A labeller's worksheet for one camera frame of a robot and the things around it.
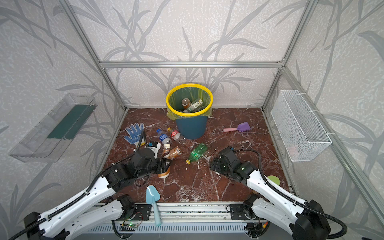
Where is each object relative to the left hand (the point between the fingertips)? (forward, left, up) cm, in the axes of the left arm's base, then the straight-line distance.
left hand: (170, 158), depth 74 cm
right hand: (+2, -23, -8) cm, 24 cm away
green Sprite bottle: (+12, -15, -12) cm, 23 cm away
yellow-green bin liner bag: (+43, -9, +6) cm, 44 cm away
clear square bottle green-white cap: (+34, -11, +3) cm, 36 cm away
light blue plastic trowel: (-13, +10, -17) cm, 24 cm away
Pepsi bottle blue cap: (+20, +9, -13) cm, 25 cm away
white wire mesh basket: (+2, -58, +18) cm, 61 cm away
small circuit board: (-27, +20, -19) cm, 39 cm away
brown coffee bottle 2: (+4, +2, +4) cm, 6 cm away
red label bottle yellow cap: (+23, +2, -14) cm, 27 cm away
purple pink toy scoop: (+33, -45, -17) cm, 59 cm away
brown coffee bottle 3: (+38, -5, +2) cm, 38 cm away
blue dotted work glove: (+22, +30, -18) cm, 42 cm away
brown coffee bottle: (+9, +1, -12) cm, 15 cm away
